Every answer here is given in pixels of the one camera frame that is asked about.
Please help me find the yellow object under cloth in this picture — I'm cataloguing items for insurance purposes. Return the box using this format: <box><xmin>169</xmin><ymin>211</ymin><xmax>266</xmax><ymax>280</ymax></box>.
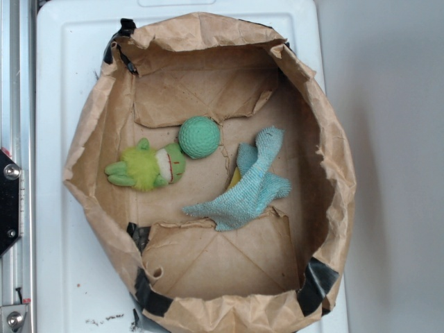
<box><xmin>227</xmin><ymin>167</ymin><xmax>241</xmax><ymax>190</ymax></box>

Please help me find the green dimpled foam ball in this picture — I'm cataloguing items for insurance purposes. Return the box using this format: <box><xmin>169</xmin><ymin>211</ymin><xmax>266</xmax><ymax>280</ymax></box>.
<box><xmin>178</xmin><ymin>117</ymin><xmax>220</xmax><ymax>159</ymax></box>

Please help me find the light blue terry cloth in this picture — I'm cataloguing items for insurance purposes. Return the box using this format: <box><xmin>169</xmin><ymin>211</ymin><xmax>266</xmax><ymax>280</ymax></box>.
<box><xmin>182</xmin><ymin>126</ymin><xmax>291</xmax><ymax>232</ymax></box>

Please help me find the green plush frog toy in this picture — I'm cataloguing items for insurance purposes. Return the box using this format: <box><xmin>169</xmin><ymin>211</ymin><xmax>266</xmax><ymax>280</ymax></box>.
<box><xmin>105</xmin><ymin>138</ymin><xmax>186</xmax><ymax>191</ymax></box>

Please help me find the brown paper bag tray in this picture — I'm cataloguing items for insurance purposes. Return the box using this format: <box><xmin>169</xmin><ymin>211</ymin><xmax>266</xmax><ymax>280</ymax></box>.
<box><xmin>63</xmin><ymin>12</ymin><xmax>356</xmax><ymax>332</ymax></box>

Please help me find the white plastic tray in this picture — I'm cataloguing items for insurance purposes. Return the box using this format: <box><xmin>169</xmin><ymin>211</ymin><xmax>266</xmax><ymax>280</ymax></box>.
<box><xmin>34</xmin><ymin>1</ymin><xmax>324</xmax><ymax>332</ymax></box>

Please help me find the black corner bracket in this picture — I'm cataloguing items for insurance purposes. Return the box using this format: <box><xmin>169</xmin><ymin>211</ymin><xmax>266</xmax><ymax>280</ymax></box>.
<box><xmin>0</xmin><ymin>148</ymin><xmax>22</xmax><ymax>257</ymax></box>

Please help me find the aluminium frame rail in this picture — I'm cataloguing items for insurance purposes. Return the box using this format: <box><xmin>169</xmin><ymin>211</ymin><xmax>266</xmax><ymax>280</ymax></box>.
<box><xmin>1</xmin><ymin>1</ymin><xmax>38</xmax><ymax>332</ymax></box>

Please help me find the silver corner bracket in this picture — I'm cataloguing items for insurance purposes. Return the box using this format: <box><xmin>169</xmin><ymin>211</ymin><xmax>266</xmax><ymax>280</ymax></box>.
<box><xmin>1</xmin><ymin>304</ymin><xmax>28</xmax><ymax>333</ymax></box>

